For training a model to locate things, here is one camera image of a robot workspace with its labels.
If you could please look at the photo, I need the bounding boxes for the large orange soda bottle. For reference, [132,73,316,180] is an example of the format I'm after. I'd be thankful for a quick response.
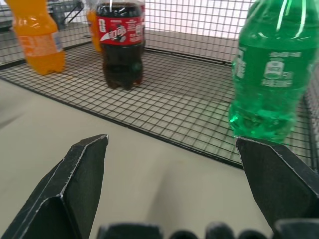
[4,0,66,76]

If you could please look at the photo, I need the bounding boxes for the black wire mesh rack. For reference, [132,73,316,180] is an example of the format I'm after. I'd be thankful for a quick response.
[0,0,319,175]

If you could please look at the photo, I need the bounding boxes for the small orange soda bottle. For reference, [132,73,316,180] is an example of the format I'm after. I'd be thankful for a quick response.
[86,7,103,53]

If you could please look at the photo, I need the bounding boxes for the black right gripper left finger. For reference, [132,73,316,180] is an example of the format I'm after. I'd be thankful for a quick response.
[0,134,110,239]

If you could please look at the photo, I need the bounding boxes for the dark cola bottle red label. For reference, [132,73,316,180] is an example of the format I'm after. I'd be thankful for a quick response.
[96,0,145,90]
[140,0,146,45]

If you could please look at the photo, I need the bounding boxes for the green soda bottle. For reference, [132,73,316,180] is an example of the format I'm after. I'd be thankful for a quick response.
[228,0,319,144]

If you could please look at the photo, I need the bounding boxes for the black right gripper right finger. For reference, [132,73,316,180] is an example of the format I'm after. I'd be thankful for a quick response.
[235,135,319,235]

